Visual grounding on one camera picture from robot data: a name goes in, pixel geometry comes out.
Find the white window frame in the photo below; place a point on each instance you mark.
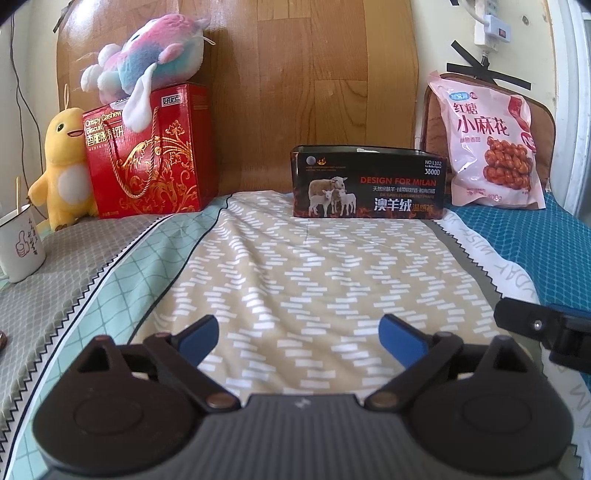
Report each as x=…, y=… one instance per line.
x=572, y=115

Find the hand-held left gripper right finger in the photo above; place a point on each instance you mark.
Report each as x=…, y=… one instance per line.
x=399, y=339

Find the long black tape strip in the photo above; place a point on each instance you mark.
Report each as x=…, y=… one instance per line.
x=498, y=77

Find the white mug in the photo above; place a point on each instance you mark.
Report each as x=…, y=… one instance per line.
x=21, y=249

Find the short black tape strip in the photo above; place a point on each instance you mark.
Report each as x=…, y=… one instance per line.
x=466, y=53

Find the white plug adapter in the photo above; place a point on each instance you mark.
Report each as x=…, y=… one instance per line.
x=501, y=27

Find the white power strip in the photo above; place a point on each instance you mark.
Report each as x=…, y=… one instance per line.
x=480, y=18

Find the wooden headboard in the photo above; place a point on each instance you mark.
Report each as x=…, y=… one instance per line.
x=300, y=69

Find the brown cushion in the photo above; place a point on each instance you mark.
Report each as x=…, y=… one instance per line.
x=547, y=138

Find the wooden stick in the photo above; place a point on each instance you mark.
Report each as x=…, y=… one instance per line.
x=18, y=194

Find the yellow duck plush toy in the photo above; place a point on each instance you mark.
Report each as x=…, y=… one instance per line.
x=64, y=184

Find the black tin box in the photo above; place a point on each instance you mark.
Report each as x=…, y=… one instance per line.
x=369, y=184

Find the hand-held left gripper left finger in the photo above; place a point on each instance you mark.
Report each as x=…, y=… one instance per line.
x=201, y=337

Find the small brown round object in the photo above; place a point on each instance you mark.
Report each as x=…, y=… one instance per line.
x=2, y=342

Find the pink snack bag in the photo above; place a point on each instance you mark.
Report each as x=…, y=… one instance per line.
x=480, y=138

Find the blue mat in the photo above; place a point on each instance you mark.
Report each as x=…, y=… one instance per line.
x=531, y=244

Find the pink blue plush toy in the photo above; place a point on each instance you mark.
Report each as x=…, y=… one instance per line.
x=152, y=50

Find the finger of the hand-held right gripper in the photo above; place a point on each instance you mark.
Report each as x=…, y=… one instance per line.
x=526, y=321

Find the patterned bed sheet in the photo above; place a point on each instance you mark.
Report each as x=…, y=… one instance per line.
x=277, y=277

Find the red gift box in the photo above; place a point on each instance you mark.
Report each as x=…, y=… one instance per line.
x=184, y=138

